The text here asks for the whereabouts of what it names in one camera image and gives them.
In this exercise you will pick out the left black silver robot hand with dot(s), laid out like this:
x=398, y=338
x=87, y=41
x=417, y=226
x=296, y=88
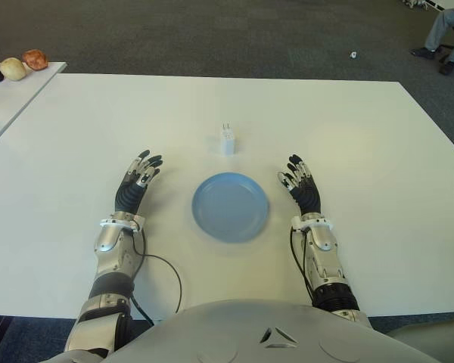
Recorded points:
x=130, y=196

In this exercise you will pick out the white wall charger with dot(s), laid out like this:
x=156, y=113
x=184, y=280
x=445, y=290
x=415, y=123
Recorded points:
x=227, y=143

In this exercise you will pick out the beige round bread roll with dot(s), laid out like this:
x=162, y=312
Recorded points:
x=13, y=69

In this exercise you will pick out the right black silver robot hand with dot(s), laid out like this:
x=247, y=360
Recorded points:
x=306, y=196

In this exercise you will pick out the seated person in jeans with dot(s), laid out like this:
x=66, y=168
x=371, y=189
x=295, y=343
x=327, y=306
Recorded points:
x=440, y=26

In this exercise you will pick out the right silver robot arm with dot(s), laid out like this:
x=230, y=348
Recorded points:
x=325, y=261

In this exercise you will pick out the blue round plate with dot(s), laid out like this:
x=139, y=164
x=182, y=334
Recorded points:
x=231, y=208

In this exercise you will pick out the grey robot torso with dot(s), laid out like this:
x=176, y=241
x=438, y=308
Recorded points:
x=249, y=332

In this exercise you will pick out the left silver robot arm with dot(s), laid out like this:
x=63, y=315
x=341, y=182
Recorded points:
x=111, y=257

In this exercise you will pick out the reddish brown bread roll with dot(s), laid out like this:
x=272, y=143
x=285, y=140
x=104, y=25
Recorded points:
x=35, y=59

